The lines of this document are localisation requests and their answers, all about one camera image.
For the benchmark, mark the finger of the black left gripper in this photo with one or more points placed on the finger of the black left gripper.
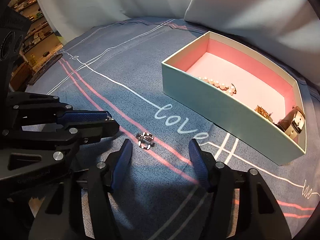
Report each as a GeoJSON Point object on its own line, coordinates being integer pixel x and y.
{"type": "Point", "coordinates": [68, 138]}
{"type": "Point", "coordinates": [35, 109]}

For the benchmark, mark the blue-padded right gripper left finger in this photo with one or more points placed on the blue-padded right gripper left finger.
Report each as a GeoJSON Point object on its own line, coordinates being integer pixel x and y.
{"type": "Point", "coordinates": [60, 215]}

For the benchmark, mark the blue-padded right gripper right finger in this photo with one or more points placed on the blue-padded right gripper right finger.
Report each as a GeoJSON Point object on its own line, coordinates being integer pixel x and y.
{"type": "Point", "coordinates": [259, 214]}

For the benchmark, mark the grey plaid bed sheet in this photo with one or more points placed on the grey plaid bed sheet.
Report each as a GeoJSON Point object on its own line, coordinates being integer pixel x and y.
{"type": "Point", "coordinates": [118, 68]}

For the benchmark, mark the background shelf with items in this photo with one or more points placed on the background shelf with items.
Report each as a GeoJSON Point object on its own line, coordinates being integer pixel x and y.
{"type": "Point", "coordinates": [39, 48]}

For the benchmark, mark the brown leather watch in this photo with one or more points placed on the brown leather watch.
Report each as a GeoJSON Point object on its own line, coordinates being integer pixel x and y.
{"type": "Point", "coordinates": [293, 123]}

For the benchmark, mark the teal box pink interior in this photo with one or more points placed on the teal box pink interior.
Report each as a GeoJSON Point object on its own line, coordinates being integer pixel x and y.
{"type": "Point", "coordinates": [238, 89]}

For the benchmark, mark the white pillow left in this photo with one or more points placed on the white pillow left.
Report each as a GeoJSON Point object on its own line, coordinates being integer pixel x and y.
{"type": "Point", "coordinates": [72, 18]}

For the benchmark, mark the white pillow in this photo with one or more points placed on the white pillow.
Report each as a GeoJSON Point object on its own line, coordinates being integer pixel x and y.
{"type": "Point", "coordinates": [72, 18]}
{"type": "Point", "coordinates": [285, 29]}

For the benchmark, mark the white pillow right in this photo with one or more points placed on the white pillow right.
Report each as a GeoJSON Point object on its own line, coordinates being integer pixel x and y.
{"type": "Point", "coordinates": [285, 29]}

